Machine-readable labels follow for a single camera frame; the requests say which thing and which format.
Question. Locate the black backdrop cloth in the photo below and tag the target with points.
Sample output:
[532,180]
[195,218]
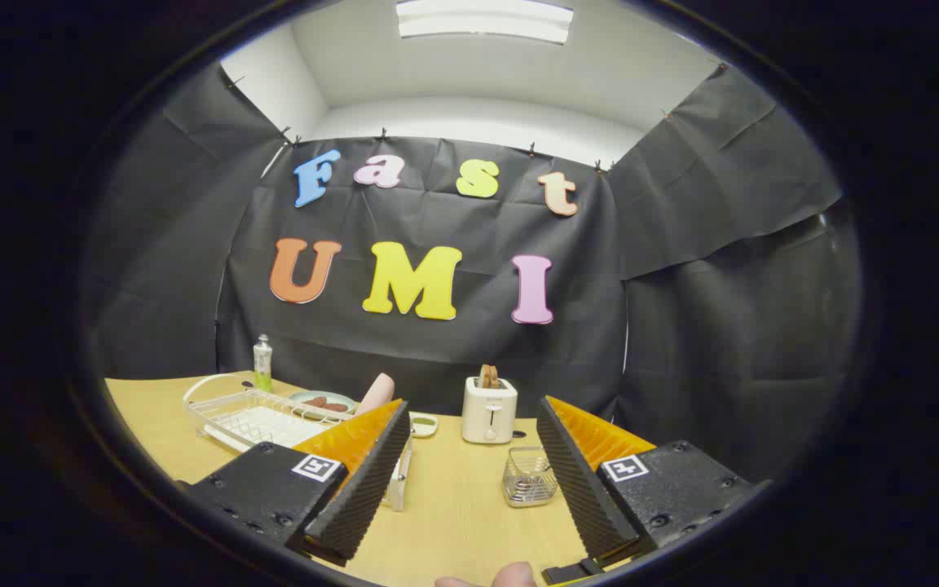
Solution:
[453,359]

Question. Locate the white toaster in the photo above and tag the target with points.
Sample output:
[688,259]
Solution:
[489,416]

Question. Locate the pink plate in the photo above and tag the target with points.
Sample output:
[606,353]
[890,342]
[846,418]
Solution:
[377,393]

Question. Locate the ceiling light panel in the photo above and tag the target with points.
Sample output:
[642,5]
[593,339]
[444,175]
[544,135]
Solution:
[484,20]

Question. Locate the clear bottle with green liquid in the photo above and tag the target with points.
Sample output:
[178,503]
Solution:
[262,359]

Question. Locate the brown sausage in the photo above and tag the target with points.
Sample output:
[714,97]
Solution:
[337,406]
[315,402]

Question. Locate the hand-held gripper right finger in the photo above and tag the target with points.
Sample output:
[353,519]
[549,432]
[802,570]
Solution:
[584,489]

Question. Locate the white divided tray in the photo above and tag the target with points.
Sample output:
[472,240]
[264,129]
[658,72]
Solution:
[423,430]

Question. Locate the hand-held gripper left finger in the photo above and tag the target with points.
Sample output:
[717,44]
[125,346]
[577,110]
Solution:
[359,489]

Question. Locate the pale green plate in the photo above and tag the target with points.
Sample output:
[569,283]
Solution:
[300,396]

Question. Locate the toast slice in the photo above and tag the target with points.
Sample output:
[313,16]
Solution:
[495,377]
[483,377]

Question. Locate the white ribbed drain tray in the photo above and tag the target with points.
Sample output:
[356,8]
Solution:
[266,424]

